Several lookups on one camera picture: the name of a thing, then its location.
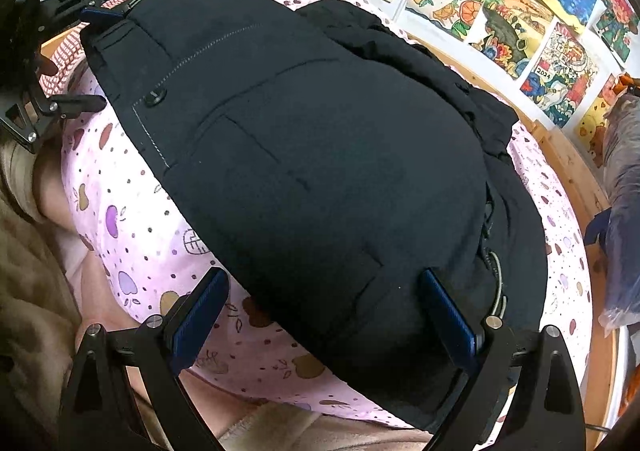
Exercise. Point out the group of colourful wall drawings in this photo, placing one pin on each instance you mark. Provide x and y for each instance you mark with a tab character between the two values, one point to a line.
500	6

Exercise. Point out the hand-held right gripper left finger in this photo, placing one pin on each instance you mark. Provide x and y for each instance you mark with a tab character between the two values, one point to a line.
197	326

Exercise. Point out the wooden bed frame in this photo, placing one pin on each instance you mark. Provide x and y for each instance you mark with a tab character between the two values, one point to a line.
575	166

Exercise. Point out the pink apple-print quilt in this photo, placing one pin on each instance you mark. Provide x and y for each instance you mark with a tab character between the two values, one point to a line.
150	241

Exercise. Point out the black padded jacket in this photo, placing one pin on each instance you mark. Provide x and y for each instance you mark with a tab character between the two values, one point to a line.
310	171

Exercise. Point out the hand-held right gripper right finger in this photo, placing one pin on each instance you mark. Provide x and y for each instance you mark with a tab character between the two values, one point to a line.
447	326

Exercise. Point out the clear plastic bag of bedding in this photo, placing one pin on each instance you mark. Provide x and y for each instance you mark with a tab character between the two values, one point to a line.
622	211

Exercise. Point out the orange cloth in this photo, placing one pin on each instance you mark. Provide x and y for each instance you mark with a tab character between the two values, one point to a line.
629	81

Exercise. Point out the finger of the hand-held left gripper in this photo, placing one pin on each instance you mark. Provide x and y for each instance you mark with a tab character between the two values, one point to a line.
65	103
102	16

